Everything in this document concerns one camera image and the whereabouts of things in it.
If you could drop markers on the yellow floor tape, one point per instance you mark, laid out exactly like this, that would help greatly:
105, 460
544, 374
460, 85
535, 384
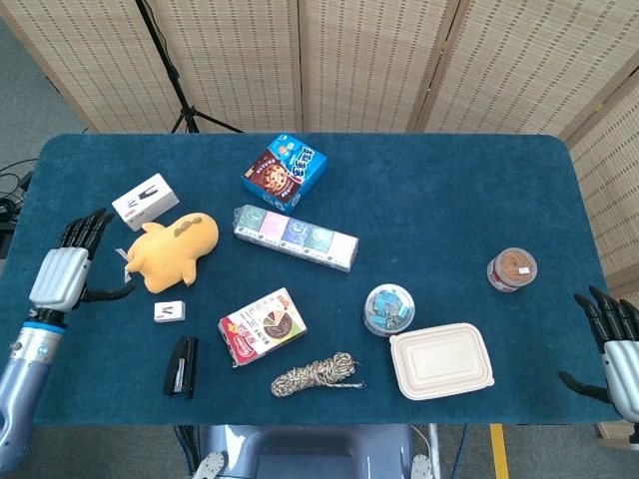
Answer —
499, 451

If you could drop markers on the black tripod stand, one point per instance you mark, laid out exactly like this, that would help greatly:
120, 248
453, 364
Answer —
172, 75

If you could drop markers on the bamboo folding screen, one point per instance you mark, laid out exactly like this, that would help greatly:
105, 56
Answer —
374, 60

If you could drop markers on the yellow plush toy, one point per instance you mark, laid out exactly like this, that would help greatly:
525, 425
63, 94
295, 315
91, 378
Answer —
172, 249

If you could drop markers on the grey-blue robot torso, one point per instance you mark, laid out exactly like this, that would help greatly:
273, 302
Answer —
309, 451

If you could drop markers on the blue felt table cover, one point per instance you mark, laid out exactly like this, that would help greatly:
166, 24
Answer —
424, 224

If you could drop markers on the pastel tissue multipack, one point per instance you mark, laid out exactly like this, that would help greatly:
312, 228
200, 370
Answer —
297, 237

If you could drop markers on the white box with black print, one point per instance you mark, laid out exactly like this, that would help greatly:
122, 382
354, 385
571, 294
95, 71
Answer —
146, 200

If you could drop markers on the clear tub of binder clips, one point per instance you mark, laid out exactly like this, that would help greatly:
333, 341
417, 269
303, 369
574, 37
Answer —
389, 309

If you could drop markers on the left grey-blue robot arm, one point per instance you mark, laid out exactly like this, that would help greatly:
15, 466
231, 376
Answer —
25, 379

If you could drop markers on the black stapler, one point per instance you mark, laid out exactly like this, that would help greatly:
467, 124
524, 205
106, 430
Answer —
182, 366

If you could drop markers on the blue cookie box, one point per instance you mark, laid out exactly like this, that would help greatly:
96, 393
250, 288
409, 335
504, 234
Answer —
284, 172

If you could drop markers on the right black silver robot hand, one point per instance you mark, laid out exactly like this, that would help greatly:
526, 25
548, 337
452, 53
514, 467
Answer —
619, 359

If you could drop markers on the red white cereal box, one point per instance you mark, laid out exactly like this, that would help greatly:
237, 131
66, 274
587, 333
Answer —
262, 327

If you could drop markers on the beige lidded food container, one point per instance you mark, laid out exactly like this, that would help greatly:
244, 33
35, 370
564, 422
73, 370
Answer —
442, 360

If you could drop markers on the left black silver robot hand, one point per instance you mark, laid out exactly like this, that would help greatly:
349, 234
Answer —
60, 279

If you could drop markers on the small white staples box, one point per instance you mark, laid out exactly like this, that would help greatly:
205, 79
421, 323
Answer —
170, 312

